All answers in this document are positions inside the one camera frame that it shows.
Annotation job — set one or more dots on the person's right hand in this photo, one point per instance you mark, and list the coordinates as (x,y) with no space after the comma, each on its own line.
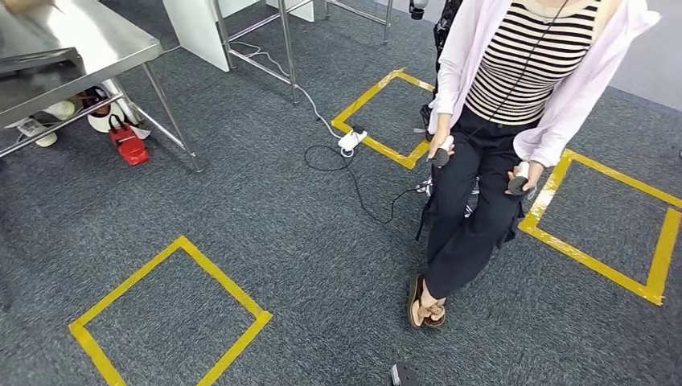
(438,141)

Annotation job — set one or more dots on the person's left hand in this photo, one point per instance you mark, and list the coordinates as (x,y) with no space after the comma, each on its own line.
(533,173)

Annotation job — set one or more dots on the small dark handheld controller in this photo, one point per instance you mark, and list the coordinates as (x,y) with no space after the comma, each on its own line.
(517,186)
(439,159)

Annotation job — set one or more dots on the long black plastic part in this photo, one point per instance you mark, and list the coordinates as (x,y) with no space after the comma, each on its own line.
(37,66)

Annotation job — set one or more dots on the stainless steel workbench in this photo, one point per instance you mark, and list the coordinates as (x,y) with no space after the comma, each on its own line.
(96,37)

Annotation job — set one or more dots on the person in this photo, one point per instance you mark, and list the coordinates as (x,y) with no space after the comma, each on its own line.
(479,213)

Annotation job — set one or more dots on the chrome swivel stool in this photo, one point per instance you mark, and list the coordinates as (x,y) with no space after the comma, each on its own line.
(471,205)

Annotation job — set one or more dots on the yellow tape floor square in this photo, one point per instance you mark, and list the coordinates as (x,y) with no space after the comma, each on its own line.
(362,101)
(224,277)
(660,255)

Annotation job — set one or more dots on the white power strip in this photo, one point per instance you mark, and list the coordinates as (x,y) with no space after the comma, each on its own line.
(349,141)

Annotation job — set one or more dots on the black humanoid robot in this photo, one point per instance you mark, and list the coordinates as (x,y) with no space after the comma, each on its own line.
(445,26)

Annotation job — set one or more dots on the red power strip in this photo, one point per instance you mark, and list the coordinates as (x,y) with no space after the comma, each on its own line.
(130,149)

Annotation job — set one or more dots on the white bag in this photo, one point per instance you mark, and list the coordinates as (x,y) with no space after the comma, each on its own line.
(104,123)

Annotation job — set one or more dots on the white shoe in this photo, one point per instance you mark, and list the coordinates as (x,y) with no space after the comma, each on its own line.
(61,109)
(37,133)

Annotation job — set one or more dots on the steel frame table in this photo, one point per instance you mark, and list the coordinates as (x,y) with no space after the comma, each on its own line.
(288,53)

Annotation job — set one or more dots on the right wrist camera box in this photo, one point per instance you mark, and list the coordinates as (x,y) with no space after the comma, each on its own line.
(407,375)

